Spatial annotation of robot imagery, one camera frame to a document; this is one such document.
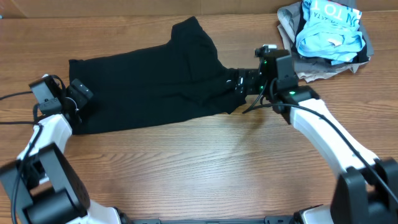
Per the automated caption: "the black t-shirt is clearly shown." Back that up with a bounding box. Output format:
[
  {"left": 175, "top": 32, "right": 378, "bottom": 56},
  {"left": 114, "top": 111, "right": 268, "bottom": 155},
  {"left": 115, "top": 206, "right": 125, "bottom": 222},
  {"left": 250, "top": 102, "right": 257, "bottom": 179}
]
[{"left": 69, "top": 17, "right": 246, "bottom": 134}]

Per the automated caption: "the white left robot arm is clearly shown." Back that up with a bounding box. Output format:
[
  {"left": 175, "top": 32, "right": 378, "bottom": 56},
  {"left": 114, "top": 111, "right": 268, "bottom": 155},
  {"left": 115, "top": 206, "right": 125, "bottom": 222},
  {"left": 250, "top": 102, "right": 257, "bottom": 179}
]
[{"left": 1, "top": 74, "right": 130, "bottom": 224}]

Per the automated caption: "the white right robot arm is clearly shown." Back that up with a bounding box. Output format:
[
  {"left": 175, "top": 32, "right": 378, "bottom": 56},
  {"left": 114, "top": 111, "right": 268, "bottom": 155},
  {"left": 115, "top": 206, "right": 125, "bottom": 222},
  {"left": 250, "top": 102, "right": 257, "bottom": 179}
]
[{"left": 236, "top": 45, "right": 397, "bottom": 224}]

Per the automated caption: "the grey folded garment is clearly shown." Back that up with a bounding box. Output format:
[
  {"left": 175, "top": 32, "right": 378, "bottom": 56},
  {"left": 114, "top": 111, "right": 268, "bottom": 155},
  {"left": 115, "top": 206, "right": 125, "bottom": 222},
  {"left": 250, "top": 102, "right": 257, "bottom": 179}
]
[{"left": 277, "top": 1, "right": 374, "bottom": 82}]

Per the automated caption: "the light blue printed t-shirt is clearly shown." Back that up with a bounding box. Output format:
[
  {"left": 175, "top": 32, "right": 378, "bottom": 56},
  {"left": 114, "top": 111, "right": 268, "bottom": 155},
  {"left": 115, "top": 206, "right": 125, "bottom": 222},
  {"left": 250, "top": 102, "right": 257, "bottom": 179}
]
[{"left": 295, "top": 0, "right": 366, "bottom": 66}]

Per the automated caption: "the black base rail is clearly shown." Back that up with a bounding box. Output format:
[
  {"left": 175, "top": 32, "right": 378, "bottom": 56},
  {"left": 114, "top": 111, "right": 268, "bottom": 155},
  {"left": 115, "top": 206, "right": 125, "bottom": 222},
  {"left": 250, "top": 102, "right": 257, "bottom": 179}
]
[{"left": 130, "top": 214, "right": 352, "bottom": 224}]

